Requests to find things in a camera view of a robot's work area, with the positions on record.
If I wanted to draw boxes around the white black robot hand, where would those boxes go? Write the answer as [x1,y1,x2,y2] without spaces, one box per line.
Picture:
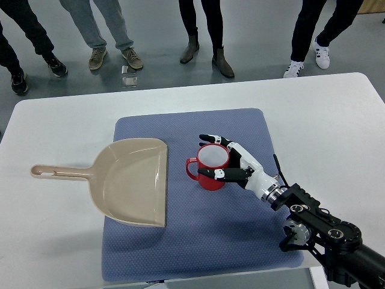
[198,134,283,203]

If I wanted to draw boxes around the red cup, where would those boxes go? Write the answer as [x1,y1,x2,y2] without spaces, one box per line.
[185,143,230,191]

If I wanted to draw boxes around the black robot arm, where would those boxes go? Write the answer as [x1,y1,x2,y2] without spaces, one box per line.
[268,184,384,288]

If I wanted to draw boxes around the beige plastic dustpan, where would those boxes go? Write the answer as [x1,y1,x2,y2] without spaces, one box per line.
[30,138,168,228]

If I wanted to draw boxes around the blue textured mat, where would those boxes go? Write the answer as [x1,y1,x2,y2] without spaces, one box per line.
[102,108,303,282]

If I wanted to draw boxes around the white table leg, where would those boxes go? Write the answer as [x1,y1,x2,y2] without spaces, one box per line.
[309,266,329,289]

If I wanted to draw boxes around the clear plastic floor piece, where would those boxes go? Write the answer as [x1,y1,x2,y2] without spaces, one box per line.
[121,65,138,88]

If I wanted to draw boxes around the person in brown boots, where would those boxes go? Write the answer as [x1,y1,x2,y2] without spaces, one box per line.
[178,0,235,78]

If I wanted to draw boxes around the person in white sneakers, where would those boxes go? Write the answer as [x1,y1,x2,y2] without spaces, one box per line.
[283,0,363,78]

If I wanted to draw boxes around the person in grey trousers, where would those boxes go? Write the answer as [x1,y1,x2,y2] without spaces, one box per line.
[59,0,144,71]

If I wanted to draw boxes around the person in black trousers left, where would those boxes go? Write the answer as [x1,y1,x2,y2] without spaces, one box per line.
[0,0,69,96]

